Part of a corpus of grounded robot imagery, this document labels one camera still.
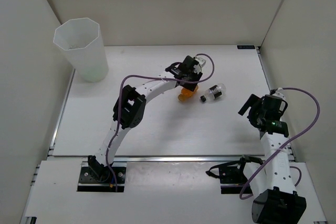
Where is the orange juice bottle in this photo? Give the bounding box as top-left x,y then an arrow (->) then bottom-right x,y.
177,86 -> 198,102

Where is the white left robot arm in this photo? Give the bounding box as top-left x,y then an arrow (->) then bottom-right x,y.
88,56 -> 206,183

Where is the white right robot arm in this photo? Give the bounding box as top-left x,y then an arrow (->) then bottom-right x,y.
236,94 -> 307,223

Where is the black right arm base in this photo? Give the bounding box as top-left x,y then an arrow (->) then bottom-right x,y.
205,155 -> 263,195

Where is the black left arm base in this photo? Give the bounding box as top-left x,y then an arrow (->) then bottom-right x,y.
77,155 -> 127,193

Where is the translucent white plastic bin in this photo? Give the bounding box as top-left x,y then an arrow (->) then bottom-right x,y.
53,18 -> 109,82

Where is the clear bottle black label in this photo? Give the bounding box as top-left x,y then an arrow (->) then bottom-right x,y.
200,83 -> 226,103

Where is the dark label on table edge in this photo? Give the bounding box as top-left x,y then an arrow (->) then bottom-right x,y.
237,45 -> 255,50

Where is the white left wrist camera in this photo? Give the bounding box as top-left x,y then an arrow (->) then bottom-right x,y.
194,56 -> 206,68

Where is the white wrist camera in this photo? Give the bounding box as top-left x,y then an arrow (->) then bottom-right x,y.
269,88 -> 286,100
194,56 -> 206,68

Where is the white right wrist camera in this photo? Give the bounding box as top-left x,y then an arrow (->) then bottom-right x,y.
269,88 -> 286,100

